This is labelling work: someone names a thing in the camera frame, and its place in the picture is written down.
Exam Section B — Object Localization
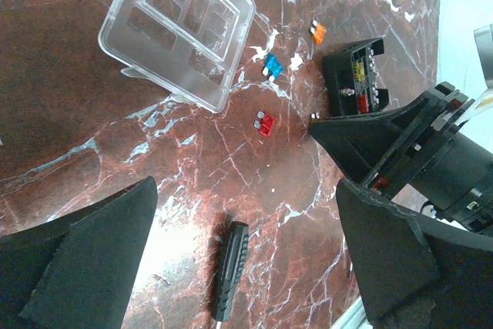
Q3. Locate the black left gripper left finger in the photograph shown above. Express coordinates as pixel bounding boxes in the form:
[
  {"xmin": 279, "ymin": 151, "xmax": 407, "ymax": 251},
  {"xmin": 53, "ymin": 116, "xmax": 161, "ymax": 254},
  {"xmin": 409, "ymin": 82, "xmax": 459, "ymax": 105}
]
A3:
[{"xmin": 1, "ymin": 176, "xmax": 158, "ymax": 328}]

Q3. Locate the black handle screwdriver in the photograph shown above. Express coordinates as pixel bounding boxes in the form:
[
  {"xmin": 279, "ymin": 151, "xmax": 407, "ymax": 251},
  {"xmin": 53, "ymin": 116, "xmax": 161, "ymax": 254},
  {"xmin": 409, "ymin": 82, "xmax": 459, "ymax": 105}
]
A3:
[{"xmin": 210, "ymin": 221, "xmax": 250, "ymax": 328}]

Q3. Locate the clear plastic fuse box lid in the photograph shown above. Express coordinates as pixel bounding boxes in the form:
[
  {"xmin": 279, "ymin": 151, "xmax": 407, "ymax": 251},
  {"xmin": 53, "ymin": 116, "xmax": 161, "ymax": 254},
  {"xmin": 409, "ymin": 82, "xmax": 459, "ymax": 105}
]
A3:
[{"xmin": 98, "ymin": 0, "xmax": 256, "ymax": 113}]

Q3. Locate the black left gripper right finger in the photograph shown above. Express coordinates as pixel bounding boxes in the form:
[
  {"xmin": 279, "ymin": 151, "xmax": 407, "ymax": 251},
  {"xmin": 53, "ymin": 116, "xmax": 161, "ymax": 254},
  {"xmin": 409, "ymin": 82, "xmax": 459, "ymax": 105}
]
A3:
[{"xmin": 336, "ymin": 179, "xmax": 492, "ymax": 328}]

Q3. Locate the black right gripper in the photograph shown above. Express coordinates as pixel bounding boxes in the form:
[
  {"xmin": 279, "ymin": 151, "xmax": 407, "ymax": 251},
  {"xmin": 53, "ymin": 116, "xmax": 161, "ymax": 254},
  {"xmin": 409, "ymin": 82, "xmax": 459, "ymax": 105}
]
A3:
[{"xmin": 309, "ymin": 82, "xmax": 492, "ymax": 235}]

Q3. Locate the orange blade fuse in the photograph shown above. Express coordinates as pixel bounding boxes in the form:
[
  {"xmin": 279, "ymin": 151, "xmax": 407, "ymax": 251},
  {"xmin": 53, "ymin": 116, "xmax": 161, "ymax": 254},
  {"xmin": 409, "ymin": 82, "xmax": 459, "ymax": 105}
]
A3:
[{"xmin": 310, "ymin": 20, "xmax": 327, "ymax": 45}]

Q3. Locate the blue blade fuse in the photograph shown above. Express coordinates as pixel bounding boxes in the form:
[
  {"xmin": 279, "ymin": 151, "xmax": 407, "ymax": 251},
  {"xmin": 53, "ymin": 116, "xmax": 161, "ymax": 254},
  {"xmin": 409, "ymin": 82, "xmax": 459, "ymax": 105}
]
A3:
[{"xmin": 262, "ymin": 53, "xmax": 283, "ymax": 82}]

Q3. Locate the yellow fuse in box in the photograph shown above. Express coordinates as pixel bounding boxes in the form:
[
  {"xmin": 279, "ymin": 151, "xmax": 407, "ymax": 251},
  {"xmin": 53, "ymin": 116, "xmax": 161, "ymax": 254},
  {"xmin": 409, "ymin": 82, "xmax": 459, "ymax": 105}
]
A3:
[{"xmin": 353, "ymin": 62, "xmax": 367, "ymax": 82}]

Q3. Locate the red blade fuse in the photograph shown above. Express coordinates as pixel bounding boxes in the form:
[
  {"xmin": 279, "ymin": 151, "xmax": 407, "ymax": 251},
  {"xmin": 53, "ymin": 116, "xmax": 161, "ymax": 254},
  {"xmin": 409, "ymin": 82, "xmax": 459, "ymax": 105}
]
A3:
[{"xmin": 253, "ymin": 111, "xmax": 275, "ymax": 137}]

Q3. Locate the black fuse box base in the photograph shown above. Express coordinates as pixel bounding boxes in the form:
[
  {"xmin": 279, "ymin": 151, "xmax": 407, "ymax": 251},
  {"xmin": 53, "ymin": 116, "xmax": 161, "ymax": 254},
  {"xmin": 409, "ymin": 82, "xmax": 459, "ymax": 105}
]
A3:
[{"xmin": 322, "ymin": 37, "xmax": 390, "ymax": 116}]

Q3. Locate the red fuse in box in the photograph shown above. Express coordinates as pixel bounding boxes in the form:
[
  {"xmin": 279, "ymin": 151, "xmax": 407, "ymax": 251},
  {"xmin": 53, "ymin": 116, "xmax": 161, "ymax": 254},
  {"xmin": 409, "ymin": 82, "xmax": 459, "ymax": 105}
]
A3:
[{"xmin": 357, "ymin": 94, "xmax": 370, "ymax": 114}]

